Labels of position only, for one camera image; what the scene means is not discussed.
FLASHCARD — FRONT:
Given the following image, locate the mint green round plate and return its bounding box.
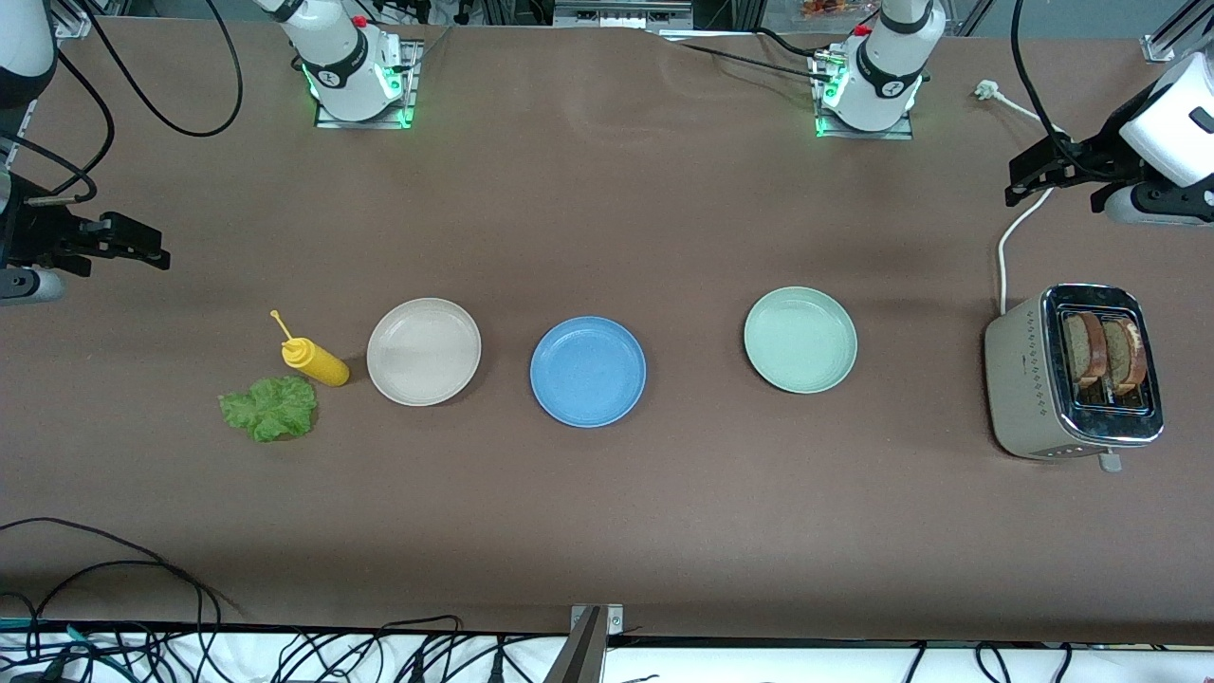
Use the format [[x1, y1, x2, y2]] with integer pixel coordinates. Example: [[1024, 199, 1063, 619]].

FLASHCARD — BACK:
[[744, 286, 859, 395]]

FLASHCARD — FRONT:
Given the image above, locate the silver metal box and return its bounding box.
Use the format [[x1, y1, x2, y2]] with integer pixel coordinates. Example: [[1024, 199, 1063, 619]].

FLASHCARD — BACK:
[[553, 0, 693, 29]]

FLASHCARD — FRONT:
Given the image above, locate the dark metal bar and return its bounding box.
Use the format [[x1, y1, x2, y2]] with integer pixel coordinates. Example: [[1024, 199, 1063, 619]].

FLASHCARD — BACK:
[[543, 607, 608, 683]]

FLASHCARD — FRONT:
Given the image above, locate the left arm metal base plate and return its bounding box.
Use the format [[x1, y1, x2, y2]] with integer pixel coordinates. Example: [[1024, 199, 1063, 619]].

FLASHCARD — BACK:
[[811, 47, 916, 141]]

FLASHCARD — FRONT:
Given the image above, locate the beige round plate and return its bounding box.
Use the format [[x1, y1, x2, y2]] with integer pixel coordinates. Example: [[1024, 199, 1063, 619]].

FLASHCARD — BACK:
[[366, 298, 483, 408]]

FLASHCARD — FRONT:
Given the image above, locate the silver metal table bracket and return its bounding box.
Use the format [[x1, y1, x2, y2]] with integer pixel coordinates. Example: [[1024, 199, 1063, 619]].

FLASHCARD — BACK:
[[570, 604, 625, 635]]

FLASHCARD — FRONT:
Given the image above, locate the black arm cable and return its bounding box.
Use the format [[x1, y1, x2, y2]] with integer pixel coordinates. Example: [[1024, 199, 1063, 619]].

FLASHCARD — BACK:
[[0, 0, 244, 205], [1010, 0, 1139, 181]]

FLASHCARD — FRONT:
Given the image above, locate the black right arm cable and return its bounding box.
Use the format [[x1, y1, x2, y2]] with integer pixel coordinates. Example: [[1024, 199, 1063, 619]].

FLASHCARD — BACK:
[[0, 0, 244, 205]]

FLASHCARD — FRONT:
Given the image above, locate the black base power cable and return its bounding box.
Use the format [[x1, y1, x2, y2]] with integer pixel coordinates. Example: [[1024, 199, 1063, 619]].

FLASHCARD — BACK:
[[654, 28, 836, 84]]

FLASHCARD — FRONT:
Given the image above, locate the blue round plate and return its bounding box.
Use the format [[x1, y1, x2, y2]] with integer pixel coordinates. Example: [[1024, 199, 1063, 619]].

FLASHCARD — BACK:
[[529, 316, 648, 429]]

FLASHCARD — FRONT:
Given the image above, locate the brown bread slice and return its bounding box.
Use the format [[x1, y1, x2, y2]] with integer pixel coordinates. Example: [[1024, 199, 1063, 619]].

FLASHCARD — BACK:
[[1100, 317, 1150, 397], [1062, 311, 1109, 388]]

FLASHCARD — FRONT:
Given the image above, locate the beige chrome toaster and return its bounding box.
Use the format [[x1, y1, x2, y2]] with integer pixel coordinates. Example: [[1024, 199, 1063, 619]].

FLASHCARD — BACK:
[[984, 284, 1166, 473]]

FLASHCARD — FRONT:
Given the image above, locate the thin black loose cable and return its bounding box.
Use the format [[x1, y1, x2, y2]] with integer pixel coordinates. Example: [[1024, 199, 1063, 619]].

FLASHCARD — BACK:
[[0, 517, 243, 627]]

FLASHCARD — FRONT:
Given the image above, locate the white toaster power cord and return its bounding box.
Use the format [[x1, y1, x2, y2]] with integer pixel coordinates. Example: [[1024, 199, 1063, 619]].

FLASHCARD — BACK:
[[974, 80, 1068, 317]]

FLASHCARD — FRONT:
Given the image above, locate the yellow mustard squeeze bottle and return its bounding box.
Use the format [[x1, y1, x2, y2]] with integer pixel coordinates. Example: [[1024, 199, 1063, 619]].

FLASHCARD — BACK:
[[269, 309, 351, 388]]

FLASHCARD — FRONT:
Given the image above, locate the green lettuce leaf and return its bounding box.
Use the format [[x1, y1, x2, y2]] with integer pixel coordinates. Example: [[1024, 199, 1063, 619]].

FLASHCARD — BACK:
[[218, 377, 319, 444]]

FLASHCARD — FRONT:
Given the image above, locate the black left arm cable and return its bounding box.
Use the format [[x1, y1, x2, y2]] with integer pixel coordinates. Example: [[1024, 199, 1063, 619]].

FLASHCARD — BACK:
[[1010, 0, 1139, 181]]

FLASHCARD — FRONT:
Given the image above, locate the aluminium frame profile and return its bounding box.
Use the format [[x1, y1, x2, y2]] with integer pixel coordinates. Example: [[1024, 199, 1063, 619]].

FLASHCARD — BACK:
[[52, 0, 105, 39], [1141, 0, 1214, 64]]

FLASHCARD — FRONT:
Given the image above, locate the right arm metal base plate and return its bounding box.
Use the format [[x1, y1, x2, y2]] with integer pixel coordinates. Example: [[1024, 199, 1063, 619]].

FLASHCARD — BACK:
[[315, 38, 424, 130]]

